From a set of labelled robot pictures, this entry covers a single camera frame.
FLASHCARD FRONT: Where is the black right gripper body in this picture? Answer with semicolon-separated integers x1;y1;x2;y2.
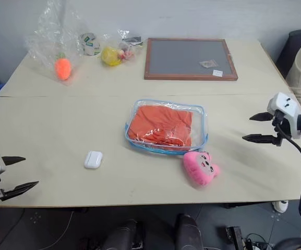
271;110;292;147

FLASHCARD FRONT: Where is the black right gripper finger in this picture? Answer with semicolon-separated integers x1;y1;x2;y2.
242;133;276;146
249;112;275;122

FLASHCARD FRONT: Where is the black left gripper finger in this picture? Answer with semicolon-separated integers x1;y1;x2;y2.
3;180;40;202
2;156;27;167

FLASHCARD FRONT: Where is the clear pouch with orange cloth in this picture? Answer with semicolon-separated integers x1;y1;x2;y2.
124;98;209;157

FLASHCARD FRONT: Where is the orange cloth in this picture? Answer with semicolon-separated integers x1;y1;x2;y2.
127;106;195;149

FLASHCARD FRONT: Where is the large clear plastic bag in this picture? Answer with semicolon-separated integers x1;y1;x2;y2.
26;0;89;87

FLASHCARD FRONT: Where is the small clear plastic bag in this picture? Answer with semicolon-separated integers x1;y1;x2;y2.
101;28;143;65

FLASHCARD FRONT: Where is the pink plush animal toy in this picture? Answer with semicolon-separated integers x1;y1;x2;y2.
183;151;221;187

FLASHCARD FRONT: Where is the black chair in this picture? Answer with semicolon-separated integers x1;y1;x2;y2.
275;28;301;80

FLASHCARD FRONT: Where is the white shoe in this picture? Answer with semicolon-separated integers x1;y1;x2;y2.
271;199;290;214

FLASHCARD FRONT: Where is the small clear wrapper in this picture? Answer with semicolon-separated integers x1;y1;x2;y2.
199;60;219;69

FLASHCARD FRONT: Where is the white earbuds case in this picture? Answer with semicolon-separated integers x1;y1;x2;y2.
83;151;104;170

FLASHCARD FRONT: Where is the wood-framed grey board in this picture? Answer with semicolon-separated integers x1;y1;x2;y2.
143;37;239;81

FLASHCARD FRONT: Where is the black floor device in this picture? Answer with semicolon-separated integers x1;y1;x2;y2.
225;226;245;250

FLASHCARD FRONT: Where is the orange plush carrot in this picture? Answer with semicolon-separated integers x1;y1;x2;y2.
54;52;73;82

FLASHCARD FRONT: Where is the dark rounded shape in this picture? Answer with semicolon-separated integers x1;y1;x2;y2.
105;218;145;250
174;213;209;250

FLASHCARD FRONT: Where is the white tape roll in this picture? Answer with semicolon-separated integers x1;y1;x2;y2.
78;32;102;57

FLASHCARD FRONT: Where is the yellow plush fruit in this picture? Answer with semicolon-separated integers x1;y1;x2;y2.
100;46;124;67

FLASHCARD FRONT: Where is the dark small packet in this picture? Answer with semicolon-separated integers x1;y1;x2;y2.
122;36;143;47

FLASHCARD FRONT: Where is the small pink white toy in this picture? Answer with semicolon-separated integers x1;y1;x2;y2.
118;42;136;61

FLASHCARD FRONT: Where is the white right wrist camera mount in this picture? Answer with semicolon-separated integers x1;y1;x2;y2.
267;92;301;140

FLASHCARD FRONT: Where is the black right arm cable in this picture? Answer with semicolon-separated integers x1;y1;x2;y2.
273;110;301;180

